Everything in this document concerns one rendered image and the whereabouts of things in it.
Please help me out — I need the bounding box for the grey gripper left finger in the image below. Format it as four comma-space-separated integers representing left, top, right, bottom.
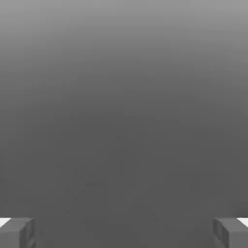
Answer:
0, 217, 37, 248

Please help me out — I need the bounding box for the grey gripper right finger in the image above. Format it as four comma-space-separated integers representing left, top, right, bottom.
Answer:
212, 217, 248, 248

